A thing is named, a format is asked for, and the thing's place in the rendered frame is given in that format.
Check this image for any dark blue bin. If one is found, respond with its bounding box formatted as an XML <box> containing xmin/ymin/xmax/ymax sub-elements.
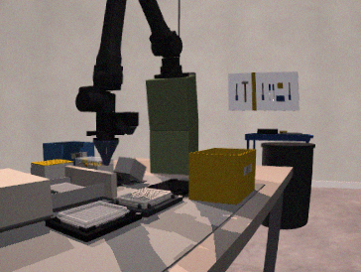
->
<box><xmin>43</xmin><ymin>141</ymin><xmax>95</xmax><ymax>166</ymax></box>

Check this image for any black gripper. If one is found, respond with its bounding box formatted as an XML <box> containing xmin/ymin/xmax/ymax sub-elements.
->
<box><xmin>86</xmin><ymin>111</ymin><xmax>125</xmax><ymax>166</ymax></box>

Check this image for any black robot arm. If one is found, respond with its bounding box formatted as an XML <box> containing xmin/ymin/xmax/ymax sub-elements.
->
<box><xmin>75</xmin><ymin>0</ymin><xmax>189</xmax><ymax>135</ymax></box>

